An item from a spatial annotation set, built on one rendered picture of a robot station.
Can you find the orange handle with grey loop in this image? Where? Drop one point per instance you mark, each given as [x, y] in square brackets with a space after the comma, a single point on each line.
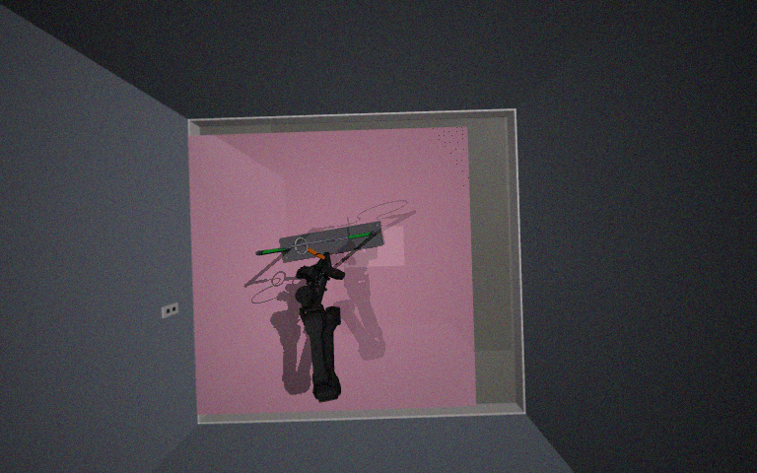
[309, 250]

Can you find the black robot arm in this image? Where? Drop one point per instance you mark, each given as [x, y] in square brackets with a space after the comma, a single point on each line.
[319, 325]

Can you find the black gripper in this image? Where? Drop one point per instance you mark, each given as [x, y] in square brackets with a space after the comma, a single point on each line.
[325, 266]

